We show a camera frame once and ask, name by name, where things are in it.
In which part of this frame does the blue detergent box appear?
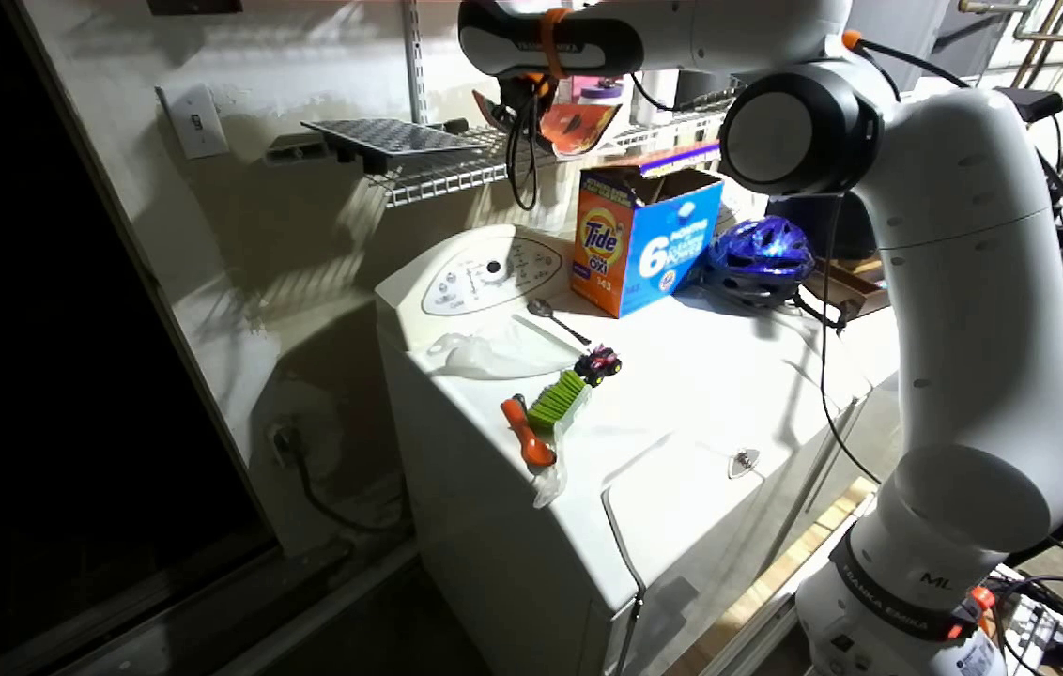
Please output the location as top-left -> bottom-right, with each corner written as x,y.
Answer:
570,169 -> 724,314

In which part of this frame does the white wall outlet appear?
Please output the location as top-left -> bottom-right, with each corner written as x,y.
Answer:
158,88 -> 229,159

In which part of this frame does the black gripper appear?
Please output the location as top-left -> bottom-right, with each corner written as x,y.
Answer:
475,73 -> 555,134

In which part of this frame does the white washing machine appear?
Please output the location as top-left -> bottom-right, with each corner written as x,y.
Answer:
380,227 -> 894,676

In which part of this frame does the blue bicycle helmet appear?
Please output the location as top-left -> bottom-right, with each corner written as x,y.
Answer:
710,215 -> 814,307

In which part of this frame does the green orange packet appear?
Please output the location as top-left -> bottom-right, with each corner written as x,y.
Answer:
500,373 -> 585,473

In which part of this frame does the white wire shelf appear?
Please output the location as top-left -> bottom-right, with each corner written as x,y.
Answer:
267,115 -> 722,205

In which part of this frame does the small dark toy car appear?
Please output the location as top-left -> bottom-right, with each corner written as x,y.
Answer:
574,347 -> 620,386

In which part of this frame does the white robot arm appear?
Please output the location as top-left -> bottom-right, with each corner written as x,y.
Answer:
457,0 -> 1063,676

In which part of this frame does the orange blue magazine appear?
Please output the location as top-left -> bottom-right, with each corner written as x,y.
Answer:
541,105 -> 615,159

